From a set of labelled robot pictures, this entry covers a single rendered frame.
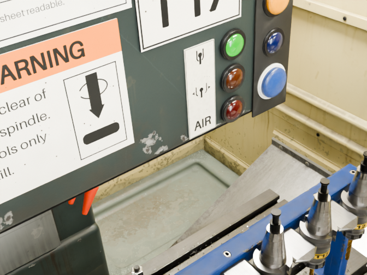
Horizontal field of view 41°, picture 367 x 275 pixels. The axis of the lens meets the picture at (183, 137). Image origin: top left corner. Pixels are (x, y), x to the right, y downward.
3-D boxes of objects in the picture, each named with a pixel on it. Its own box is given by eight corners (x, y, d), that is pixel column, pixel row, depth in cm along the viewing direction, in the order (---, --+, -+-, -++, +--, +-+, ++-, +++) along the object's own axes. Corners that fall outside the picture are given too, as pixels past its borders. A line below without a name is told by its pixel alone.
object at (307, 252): (322, 252, 82) (323, 249, 82) (300, 269, 80) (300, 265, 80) (290, 229, 87) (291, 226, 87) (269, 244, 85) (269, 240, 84)
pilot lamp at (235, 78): (245, 86, 44) (245, 64, 43) (226, 95, 43) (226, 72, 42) (240, 84, 45) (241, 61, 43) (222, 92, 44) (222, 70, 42)
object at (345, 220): (363, 222, 88) (364, 219, 87) (344, 236, 85) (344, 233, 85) (332, 201, 92) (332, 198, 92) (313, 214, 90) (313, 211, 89)
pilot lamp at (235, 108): (244, 116, 46) (244, 96, 45) (226, 125, 45) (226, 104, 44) (240, 113, 46) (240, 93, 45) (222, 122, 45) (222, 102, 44)
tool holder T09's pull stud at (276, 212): (275, 222, 77) (276, 206, 75) (282, 228, 76) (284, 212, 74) (267, 227, 76) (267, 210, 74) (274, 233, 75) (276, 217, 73)
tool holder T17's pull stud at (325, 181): (320, 192, 82) (323, 175, 80) (330, 196, 81) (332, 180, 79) (315, 197, 81) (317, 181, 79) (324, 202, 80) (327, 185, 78)
